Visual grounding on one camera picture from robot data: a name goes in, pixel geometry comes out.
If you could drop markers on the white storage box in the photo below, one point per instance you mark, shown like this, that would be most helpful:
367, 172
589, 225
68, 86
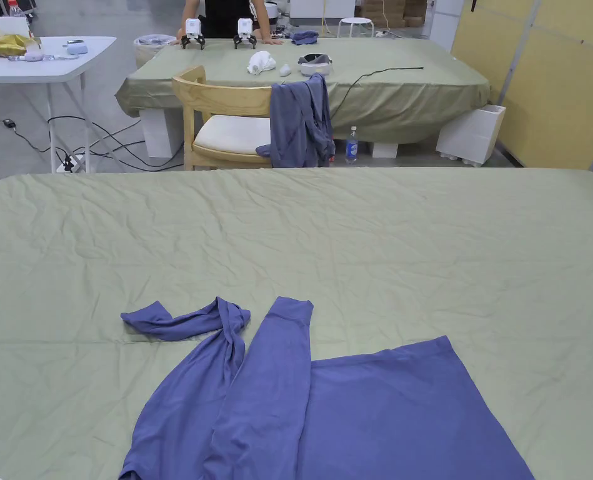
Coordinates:
471, 134

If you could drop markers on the white power strip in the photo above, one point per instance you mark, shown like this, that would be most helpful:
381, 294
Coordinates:
71, 162

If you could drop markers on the white bin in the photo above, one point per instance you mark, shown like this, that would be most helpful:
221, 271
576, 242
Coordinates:
148, 47

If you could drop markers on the plastic water bottle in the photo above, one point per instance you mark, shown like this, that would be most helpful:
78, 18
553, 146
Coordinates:
351, 146

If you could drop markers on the blue long-sleeved shirt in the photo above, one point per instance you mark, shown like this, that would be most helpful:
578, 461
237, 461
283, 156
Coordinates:
326, 400

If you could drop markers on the white headset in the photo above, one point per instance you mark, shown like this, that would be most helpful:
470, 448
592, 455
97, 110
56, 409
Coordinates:
316, 64

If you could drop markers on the blue garment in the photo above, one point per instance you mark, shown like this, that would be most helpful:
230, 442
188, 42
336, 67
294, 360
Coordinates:
296, 125

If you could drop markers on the small blue crumpled cloth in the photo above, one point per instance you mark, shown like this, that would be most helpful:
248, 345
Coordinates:
304, 37

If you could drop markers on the spare hand-held gripper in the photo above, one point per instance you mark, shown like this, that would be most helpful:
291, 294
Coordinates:
245, 33
194, 34

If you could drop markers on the white crumpled cloth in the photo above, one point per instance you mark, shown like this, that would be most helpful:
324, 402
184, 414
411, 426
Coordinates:
261, 63

